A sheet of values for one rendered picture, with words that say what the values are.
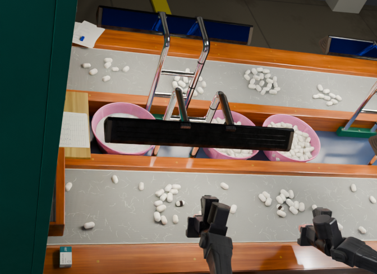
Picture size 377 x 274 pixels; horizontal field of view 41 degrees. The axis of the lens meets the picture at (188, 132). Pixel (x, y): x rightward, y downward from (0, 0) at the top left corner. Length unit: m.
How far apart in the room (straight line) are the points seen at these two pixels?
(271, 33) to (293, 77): 1.71
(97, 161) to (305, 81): 1.21
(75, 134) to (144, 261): 0.55
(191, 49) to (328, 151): 0.80
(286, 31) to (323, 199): 2.47
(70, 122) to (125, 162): 0.26
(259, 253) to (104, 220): 0.54
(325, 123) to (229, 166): 0.65
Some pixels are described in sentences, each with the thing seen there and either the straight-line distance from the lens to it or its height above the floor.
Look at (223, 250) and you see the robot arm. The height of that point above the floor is 1.06.
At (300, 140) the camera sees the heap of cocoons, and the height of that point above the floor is 0.74.
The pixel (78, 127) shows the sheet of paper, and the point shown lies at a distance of 1.90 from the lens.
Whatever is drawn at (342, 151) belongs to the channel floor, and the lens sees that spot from 2.43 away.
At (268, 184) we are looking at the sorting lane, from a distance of 2.01.
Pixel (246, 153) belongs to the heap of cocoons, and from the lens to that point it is 2.06.
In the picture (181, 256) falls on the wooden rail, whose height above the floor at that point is 0.77.
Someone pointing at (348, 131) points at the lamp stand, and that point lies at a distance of 2.49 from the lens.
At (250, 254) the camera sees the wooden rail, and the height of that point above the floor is 0.76.
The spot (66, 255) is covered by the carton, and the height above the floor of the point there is 0.78.
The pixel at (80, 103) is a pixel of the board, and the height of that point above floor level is 0.78.
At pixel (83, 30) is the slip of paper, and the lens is 2.35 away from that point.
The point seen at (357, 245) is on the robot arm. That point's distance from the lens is 1.64.
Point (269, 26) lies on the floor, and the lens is 4.32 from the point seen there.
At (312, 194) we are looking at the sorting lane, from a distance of 2.07.
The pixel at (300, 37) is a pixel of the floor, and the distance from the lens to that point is 4.36.
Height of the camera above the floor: 2.18
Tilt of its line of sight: 45 degrees down
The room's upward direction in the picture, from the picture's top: 22 degrees clockwise
